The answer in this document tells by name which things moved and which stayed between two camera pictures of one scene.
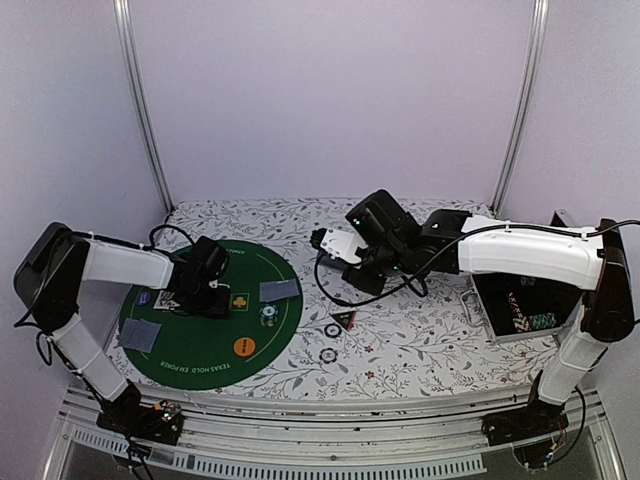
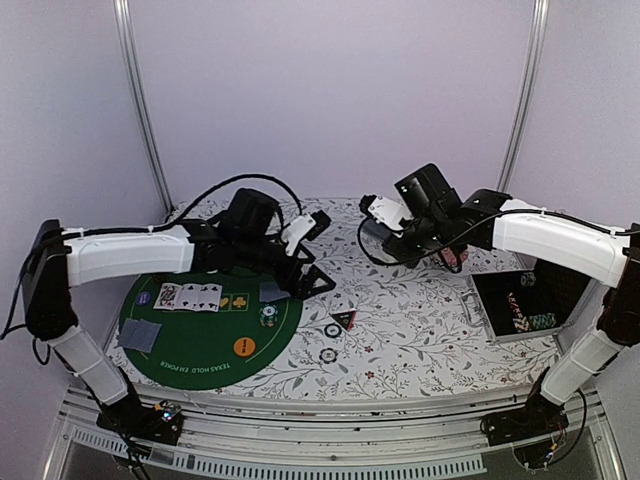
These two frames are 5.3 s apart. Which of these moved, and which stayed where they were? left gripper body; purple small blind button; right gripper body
Moved: left gripper body; right gripper body
Stayed: purple small blind button
